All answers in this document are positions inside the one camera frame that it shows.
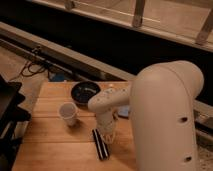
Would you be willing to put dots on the black chair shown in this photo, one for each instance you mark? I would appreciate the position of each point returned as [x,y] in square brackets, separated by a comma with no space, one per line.
[10,115]

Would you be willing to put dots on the blue sponge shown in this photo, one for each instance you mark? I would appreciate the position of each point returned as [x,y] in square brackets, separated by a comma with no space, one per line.
[123,111]

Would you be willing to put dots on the blue object on floor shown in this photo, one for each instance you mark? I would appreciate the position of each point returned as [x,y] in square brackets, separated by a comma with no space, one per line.
[57,78]

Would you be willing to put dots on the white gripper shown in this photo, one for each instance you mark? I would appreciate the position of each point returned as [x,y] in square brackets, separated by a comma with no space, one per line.
[106,127]

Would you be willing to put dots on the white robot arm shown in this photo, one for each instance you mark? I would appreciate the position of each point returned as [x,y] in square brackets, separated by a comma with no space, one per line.
[161,100]

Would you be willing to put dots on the translucent plastic cup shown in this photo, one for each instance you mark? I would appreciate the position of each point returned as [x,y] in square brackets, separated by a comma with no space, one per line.
[68,112]

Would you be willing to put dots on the dark round bowl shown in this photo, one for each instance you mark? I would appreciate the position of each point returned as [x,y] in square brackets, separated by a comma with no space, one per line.
[83,91]

